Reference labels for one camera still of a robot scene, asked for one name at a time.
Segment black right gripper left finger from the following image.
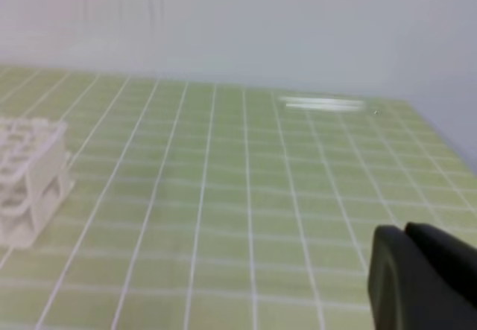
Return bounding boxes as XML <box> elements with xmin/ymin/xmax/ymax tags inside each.
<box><xmin>367</xmin><ymin>225</ymin><xmax>476</xmax><ymax>329</ymax></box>

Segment clear tubes at cloth corner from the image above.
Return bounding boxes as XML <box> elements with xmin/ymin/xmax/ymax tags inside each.
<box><xmin>278</xmin><ymin>96</ymin><xmax>366</xmax><ymax>112</ymax></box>

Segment green checkered tablecloth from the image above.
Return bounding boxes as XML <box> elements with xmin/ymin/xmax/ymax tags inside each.
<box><xmin>1</xmin><ymin>66</ymin><xmax>476</xmax><ymax>329</ymax></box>

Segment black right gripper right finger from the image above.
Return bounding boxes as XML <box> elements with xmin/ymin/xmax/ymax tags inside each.
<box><xmin>405</xmin><ymin>222</ymin><xmax>476</xmax><ymax>307</ymax></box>

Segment white plastic test tube rack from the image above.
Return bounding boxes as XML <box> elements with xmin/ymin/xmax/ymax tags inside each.
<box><xmin>1</xmin><ymin>117</ymin><xmax>74</xmax><ymax>249</ymax></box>

